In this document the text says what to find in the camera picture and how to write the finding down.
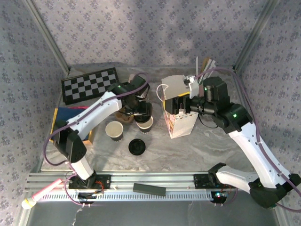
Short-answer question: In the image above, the blue paper napkin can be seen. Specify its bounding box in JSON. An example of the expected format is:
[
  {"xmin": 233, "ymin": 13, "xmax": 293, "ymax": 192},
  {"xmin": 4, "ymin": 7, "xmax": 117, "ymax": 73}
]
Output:
[{"xmin": 55, "ymin": 107, "xmax": 92, "ymax": 142}]

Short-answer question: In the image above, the white cartoon print paper bag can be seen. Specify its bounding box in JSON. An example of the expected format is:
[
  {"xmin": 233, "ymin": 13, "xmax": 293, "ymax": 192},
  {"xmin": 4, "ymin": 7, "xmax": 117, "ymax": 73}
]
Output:
[{"xmin": 156, "ymin": 74, "xmax": 200, "ymax": 139}]

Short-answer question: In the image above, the right wrist black camera cable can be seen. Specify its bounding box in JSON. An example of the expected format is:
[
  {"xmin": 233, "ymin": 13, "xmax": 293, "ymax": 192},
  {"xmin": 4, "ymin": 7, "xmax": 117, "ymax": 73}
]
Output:
[{"xmin": 198, "ymin": 114, "xmax": 220, "ymax": 129}]

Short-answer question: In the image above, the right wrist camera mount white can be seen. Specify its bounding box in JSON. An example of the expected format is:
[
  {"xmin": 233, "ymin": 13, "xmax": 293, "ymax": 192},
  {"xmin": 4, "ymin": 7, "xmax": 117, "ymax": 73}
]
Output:
[{"xmin": 184, "ymin": 74, "xmax": 201, "ymax": 99}]

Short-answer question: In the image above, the aluminium frame post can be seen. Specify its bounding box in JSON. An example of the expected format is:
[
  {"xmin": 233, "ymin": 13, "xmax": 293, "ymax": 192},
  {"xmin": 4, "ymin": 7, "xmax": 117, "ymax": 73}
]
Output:
[
  {"xmin": 23, "ymin": 0, "xmax": 71, "ymax": 75},
  {"xmin": 232, "ymin": 0, "xmax": 281, "ymax": 71}
]

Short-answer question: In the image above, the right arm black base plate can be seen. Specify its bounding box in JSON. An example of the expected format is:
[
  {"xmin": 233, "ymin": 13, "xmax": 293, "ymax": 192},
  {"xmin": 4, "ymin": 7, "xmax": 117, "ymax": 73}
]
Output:
[{"xmin": 194, "ymin": 173, "xmax": 237, "ymax": 189}]

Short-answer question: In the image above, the black white chessboard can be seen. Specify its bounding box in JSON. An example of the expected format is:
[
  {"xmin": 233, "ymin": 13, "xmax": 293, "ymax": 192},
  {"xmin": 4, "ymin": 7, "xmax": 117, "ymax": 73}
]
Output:
[{"xmin": 61, "ymin": 67, "xmax": 122, "ymax": 106}]

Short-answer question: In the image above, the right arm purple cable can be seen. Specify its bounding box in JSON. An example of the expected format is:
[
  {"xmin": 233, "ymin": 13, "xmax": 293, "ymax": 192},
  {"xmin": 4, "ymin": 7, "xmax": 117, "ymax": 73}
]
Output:
[{"xmin": 194, "ymin": 67, "xmax": 301, "ymax": 212}]

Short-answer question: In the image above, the white slotted cable duct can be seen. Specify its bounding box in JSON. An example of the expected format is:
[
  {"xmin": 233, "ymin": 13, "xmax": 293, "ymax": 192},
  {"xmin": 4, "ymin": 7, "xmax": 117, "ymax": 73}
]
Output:
[{"xmin": 39, "ymin": 189, "xmax": 214, "ymax": 202}]

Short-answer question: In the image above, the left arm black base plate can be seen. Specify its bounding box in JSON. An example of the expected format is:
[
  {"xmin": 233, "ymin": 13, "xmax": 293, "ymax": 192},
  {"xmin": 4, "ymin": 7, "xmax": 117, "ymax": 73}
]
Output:
[{"xmin": 68, "ymin": 174, "xmax": 111, "ymax": 190}]

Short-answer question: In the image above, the aluminium mounting rail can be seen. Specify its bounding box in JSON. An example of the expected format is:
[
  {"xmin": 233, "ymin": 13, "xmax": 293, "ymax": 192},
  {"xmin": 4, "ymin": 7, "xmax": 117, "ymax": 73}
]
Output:
[{"xmin": 25, "ymin": 171, "xmax": 259, "ymax": 192}]

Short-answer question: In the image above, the pink tube with white cap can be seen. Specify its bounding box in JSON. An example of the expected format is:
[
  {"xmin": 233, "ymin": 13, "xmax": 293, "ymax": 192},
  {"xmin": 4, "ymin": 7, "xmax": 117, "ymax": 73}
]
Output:
[{"xmin": 21, "ymin": 178, "xmax": 63, "ymax": 210}]

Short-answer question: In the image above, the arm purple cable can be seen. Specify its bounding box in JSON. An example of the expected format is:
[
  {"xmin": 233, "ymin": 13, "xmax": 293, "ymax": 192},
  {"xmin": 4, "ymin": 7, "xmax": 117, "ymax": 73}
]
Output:
[
  {"xmin": 43, "ymin": 72, "xmax": 152, "ymax": 208},
  {"xmin": 194, "ymin": 67, "xmax": 301, "ymax": 212}
]

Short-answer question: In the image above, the wooden stir stick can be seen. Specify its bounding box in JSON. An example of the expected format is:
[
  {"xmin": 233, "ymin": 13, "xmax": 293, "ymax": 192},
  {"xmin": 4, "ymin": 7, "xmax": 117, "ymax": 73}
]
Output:
[{"xmin": 201, "ymin": 57, "xmax": 210, "ymax": 73}]

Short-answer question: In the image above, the black rectangular block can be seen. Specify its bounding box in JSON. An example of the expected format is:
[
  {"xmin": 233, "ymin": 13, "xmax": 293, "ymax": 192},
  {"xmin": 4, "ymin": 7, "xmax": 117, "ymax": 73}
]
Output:
[{"xmin": 133, "ymin": 182, "xmax": 166, "ymax": 197}]

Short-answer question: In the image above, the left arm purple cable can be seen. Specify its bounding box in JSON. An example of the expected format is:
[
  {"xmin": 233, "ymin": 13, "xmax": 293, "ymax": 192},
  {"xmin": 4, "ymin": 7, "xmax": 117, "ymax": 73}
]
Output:
[{"xmin": 43, "ymin": 72, "xmax": 152, "ymax": 208}]

